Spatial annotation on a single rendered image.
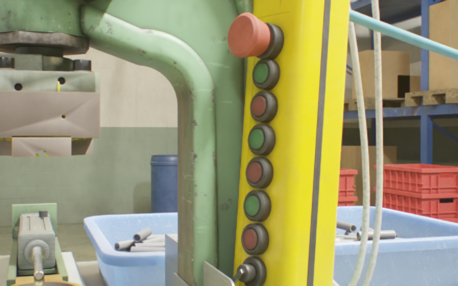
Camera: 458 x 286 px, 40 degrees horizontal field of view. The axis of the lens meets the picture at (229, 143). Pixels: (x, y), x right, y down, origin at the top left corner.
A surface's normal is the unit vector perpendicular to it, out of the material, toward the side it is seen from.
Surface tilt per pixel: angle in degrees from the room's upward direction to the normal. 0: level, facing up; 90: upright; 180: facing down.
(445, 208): 90
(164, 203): 90
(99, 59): 90
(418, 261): 100
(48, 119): 90
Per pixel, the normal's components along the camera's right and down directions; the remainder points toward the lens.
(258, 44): 0.72, 0.44
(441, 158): -0.95, 0.00
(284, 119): -0.76, -0.08
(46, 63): 0.44, 0.01
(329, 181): 0.65, 0.01
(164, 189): -0.17, 0.01
